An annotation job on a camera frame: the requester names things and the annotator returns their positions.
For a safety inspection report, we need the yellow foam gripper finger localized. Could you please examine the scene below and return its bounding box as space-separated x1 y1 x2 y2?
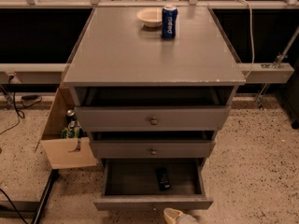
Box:
164 208 183 224

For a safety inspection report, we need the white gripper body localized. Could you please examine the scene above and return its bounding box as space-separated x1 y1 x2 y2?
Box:
176 214 199 224

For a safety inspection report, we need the grey bottom drawer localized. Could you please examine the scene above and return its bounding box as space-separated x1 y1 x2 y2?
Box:
94 159 212 210

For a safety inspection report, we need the grey drawer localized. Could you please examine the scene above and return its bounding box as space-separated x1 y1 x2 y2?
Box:
75 105 230 132
90 131 215 159
94 159 212 210

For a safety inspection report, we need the grey middle drawer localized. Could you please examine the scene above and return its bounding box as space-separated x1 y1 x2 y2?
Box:
90 131 215 159

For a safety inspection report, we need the grey drawer cabinet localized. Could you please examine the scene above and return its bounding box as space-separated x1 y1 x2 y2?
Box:
62 5 247 170

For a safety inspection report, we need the grey top drawer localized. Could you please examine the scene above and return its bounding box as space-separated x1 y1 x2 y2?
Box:
75 105 230 132

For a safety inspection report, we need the black remote control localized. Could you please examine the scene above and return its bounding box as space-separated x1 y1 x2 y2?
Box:
156 167 171 190

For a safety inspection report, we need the cardboard box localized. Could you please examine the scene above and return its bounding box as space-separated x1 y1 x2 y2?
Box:
40 87 97 169

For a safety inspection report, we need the dark soda can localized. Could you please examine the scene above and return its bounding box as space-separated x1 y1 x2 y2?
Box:
66 109 77 122

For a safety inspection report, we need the blue Pepsi can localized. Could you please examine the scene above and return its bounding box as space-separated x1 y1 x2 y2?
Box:
162 5 178 39

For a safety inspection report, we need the black floor frame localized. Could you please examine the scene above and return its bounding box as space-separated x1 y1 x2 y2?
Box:
0 170 59 224

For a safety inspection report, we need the black power cable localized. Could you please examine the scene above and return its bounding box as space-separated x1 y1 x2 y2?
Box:
0 74 43 136

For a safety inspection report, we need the white cable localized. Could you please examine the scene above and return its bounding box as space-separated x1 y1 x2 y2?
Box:
235 0 256 79

